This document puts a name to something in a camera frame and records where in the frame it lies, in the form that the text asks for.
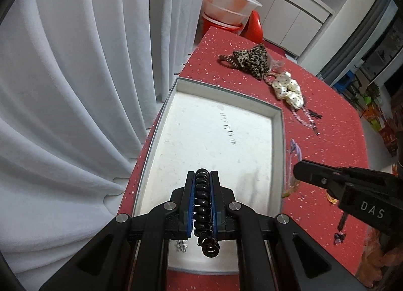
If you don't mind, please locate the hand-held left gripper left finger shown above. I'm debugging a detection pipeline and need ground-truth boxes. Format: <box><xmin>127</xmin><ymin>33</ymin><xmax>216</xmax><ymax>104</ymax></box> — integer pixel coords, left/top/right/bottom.
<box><xmin>39</xmin><ymin>171</ymin><xmax>194</xmax><ymax>291</ymax></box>

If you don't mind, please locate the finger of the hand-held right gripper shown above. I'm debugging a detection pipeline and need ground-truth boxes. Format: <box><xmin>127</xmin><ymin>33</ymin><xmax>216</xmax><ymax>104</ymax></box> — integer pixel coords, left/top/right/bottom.
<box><xmin>293</xmin><ymin>159</ymin><xmax>351</xmax><ymax>201</ymax></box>

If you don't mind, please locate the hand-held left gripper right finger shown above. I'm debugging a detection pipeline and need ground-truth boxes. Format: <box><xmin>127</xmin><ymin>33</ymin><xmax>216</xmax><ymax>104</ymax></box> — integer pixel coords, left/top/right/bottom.
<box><xmin>210</xmin><ymin>170</ymin><xmax>359</xmax><ymax>291</ymax></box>

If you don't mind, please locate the black spiral hair tie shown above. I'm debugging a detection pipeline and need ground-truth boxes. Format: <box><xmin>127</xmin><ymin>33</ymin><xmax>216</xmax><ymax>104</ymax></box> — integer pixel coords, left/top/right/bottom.
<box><xmin>193</xmin><ymin>168</ymin><xmax>219</xmax><ymax>258</ymax></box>

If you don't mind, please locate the white hair tie with flower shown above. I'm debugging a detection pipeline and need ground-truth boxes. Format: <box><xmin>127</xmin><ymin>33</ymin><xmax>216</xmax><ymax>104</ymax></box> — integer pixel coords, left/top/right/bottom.
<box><xmin>283</xmin><ymin>138</ymin><xmax>303</xmax><ymax>199</ymax></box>

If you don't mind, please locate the white shallow tray box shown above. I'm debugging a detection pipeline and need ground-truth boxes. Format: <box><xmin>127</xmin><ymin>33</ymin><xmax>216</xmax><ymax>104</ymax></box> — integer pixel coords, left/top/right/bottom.
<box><xmin>130</xmin><ymin>77</ymin><xmax>285</xmax><ymax>276</ymax></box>

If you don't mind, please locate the person's right hand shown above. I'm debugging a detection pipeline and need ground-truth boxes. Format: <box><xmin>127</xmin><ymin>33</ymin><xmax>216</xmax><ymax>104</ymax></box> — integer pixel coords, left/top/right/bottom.
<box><xmin>382</xmin><ymin>237</ymin><xmax>403</xmax><ymax>269</ymax></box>

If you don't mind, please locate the cream polka dot scrunchie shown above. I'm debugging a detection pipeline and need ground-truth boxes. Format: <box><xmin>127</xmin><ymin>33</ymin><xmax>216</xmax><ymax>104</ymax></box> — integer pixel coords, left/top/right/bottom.
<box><xmin>272</xmin><ymin>71</ymin><xmax>304</xmax><ymax>109</ymax></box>

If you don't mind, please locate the blue stool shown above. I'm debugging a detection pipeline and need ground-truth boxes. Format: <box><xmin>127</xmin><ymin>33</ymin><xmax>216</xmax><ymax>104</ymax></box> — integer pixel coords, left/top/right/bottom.
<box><xmin>335</xmin><ymin>72</ymin><xmax>355</xmax><ymax>90</ymax></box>

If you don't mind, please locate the clear plastic bag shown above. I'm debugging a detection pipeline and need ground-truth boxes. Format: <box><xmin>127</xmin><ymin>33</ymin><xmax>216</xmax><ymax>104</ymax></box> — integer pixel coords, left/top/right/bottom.
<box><xmin>267</xmin><ymin>56</ymin><xmax>285</xmax><ymax>73</ymax></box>

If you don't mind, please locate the leopard print hair bow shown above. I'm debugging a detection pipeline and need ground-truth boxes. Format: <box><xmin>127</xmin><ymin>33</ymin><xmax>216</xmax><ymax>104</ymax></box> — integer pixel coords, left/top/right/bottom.
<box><xmin>219</xmin><ymin>44</ymin><xmax>272</xmax><ymax>81</ymax></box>

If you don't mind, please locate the grey curtain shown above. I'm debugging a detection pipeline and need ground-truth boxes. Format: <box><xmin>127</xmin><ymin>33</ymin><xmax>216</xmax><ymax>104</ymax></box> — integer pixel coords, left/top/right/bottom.
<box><xmin>321</xmin><ymin>0</ymin><xmax>397</xmax><ymax>82</ymax></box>

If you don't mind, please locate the white curtain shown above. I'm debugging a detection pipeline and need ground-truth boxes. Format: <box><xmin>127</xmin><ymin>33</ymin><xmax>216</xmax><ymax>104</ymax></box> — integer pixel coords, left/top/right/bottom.
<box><xmin>0</xmin><ymin>0</ymin><xmax>227</xmax><ymax>291</ymax></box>

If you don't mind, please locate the red plastic chair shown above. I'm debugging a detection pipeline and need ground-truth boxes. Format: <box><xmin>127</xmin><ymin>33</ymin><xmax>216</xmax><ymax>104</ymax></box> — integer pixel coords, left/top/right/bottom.
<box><xmin>241</xmin><ymin>10</ymin><xmax>264</xmax><ymax>43</ymax></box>

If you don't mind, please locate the beige counter cabinet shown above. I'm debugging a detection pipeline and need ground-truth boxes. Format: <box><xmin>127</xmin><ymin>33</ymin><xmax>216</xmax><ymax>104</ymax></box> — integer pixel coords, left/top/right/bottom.
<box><xmin>220</xmin><ymin>0</ymin><xmax>335</xmax><ymax>57</ymax></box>

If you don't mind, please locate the red plastic stool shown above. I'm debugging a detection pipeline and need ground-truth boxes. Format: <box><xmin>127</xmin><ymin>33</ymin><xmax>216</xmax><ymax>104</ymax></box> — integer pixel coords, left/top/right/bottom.
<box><xmin>201</xmin><ymin>12</ymin><xmax>249</xmax><ymax>35</ymax></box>

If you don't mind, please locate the translucent plastic basin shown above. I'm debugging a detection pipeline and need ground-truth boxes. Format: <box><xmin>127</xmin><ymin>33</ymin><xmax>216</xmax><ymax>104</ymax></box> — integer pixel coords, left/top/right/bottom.
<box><xmin>202</xmin><ymin>0</ymin><xmax>262</xmax><ymax>24</ymax></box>

